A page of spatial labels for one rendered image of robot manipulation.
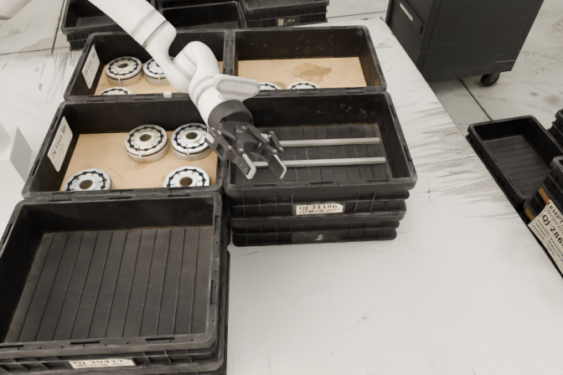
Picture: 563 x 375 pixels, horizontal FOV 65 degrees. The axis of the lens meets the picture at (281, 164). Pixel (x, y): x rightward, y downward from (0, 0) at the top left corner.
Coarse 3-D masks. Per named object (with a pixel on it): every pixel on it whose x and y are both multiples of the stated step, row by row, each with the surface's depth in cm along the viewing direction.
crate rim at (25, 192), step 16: (176, 96) 108; (48, 144) 98; (32, 176) 91; (48, 192) 89; (64, 192) 89; (80, 192) 89; (96, 192) 89; (112, 192) 89; (128, 192) 89; (144, 192) 89; (160, 192) 89; (176, 192) 89
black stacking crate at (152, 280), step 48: (48, 240) 93; (96, 240) 93; (144, 240) 93; (192, 240) 93; (0, 288) 78; (48, 288) 86; (96, 288) 86; (144, 288) 86; (192, 288) 86; (0, 336) 78; (48, 336) 80; (96, 336) 80
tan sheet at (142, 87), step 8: (104, 72) 131; (104, 80) 129; (144, 80) 129; (96, 88) 126; (104, 88) 126; (128, 88) 126; (136, 88) 126; (144, 88) 126; (152, 88) 126; (160, 88) 126; (168, 88) 126
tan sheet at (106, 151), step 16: (80, 144) 112; (96, 144) 112; (112, 144) 112; (80, 160) 108; (96, 160) 108; (112, 160) 108; (128, 160) 108; (160, 160) 108; (176, 160) 108; (208, 160) 108; (112, 176) 104; (128, 176) 104; (144, 176) 104; (160, 176) 104
